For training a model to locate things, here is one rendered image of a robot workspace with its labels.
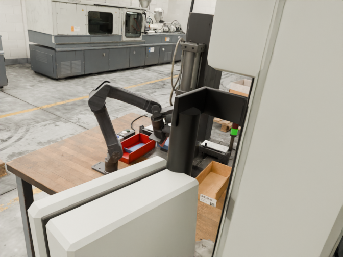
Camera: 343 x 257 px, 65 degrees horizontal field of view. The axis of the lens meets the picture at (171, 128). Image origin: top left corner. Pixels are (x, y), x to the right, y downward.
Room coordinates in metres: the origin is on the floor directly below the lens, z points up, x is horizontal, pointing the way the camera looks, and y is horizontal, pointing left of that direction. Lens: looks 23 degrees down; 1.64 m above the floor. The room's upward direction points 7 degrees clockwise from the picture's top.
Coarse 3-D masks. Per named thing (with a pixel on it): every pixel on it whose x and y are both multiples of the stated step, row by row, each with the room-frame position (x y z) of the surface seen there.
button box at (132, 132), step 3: (138, 117) 1.83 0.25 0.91; (126, 129) 1.55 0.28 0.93; (129, 129) 1.55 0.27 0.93; (120, 132) 1.49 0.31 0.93; (129, 132) 1.51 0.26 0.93; (132, 132) 1.51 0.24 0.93; (120, 135) 1.46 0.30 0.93; (123, 135) 1.45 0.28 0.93; (126, 135) 1.46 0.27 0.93; (129, 135) 1.48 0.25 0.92; (132, 135) 1.51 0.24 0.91; (126, 138) 1.45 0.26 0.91
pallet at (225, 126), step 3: (213, 120) 4.05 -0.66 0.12; (216, 120) 4.01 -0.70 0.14; (219, 120) 4.02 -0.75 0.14; (219, 123) 3.98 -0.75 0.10; (222, 123) 3.95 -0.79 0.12; (225, 123) 3.92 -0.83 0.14; (228, 123) 3.94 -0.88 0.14; (231, 123) 4.26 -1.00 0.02; (222, 126) 3.95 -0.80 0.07; (225, 126) 3.92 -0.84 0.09; (228, 126) 3.96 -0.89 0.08; (231, 126) 3.87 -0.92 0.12; (222, 129) 3.94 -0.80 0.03; (225, 129) 3.91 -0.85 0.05; (228, 129) 3.98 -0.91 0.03
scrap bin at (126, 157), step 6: (132, 138) 1.39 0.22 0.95; (138, 138) 1.44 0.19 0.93; (144, 138) 1.43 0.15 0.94; (126, 144) 1.34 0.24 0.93; (132, 144) 1.39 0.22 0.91; (150, 144) 1.35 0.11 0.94; (138, 150) 1.25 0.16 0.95; (144, 150) 1.30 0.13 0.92; (126, 156) 1.25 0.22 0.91; (132, 156) 1.20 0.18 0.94; (138, 156) 1.25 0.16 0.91; (126, 162) 1.19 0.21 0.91
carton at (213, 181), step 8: (208, 168) 1.15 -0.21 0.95; (216, 168) 1.18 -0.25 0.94; (224, 168) 1.17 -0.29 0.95; (200, 176) 1.06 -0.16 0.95; (208, 176) 1.15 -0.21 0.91; (216, 176) 1.16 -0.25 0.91; (224, 176) 1.16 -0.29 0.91; (200, 184) 1.07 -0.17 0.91; (208, 184) 1.08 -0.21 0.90; (216, 184) 1.09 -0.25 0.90; (224, 184) 1.02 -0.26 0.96; (200, 192) 1.01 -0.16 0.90; (208, 192) 1.01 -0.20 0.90; (216, 192) 0.93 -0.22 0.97; (200, 200) 0.95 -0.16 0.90; (208, 200) 0.94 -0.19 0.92; (216, 200) 0.92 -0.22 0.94
